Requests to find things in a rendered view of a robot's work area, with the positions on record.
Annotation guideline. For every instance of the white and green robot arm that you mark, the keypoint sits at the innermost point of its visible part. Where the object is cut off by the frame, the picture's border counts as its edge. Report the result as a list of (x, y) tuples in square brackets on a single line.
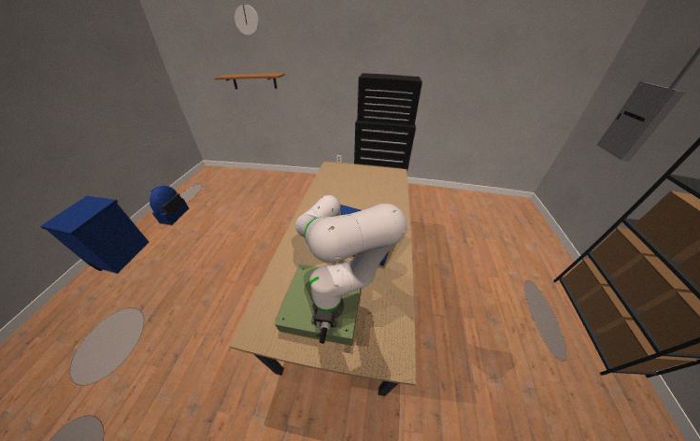
[(334, 237)]

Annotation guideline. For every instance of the blue switch panel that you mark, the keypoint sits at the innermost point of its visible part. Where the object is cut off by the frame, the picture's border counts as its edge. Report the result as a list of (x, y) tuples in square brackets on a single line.
[(348, 210)]

